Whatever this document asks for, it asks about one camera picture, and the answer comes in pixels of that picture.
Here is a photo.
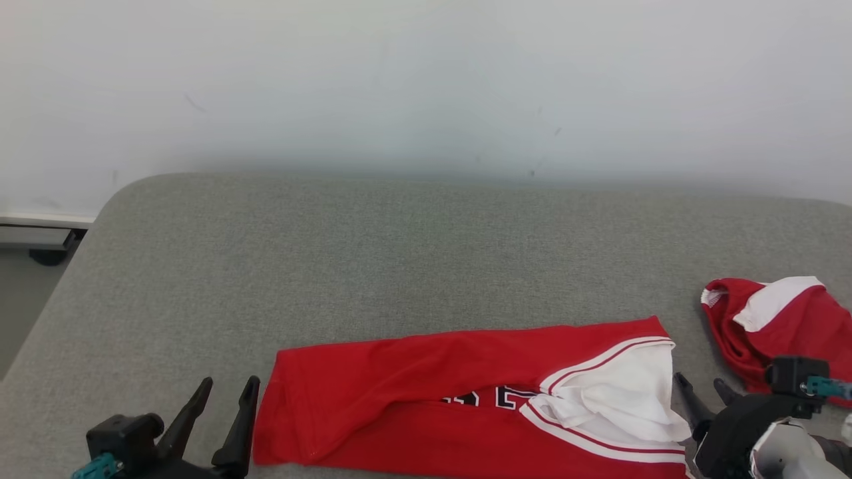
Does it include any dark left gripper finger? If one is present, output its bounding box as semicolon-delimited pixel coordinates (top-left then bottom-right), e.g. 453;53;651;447
156;377;214;461
211;375;261;477

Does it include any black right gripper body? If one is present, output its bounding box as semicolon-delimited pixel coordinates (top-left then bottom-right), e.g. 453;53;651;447
694;393;807;479

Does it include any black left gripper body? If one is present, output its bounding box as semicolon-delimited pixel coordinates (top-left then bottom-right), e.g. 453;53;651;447
130;454;248;479

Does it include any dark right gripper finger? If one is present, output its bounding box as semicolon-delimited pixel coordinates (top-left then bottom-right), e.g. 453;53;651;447
714;378;744;407
673;372;717;441

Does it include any red shorts white stripe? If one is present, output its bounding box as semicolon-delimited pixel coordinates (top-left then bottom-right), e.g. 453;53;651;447
700;275;852;408

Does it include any red basketball jersey white trim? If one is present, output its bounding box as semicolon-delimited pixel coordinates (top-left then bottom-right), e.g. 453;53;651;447
252;315;694;479

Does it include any grey fabric sofa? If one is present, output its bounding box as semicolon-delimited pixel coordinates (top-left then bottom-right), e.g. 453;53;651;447
0;172;852;479

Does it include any black block under rail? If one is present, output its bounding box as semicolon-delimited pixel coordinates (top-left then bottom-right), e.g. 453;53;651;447
29;229;86;267

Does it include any white wall rail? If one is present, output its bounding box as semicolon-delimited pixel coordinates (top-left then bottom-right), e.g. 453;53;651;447
0;213;95;250

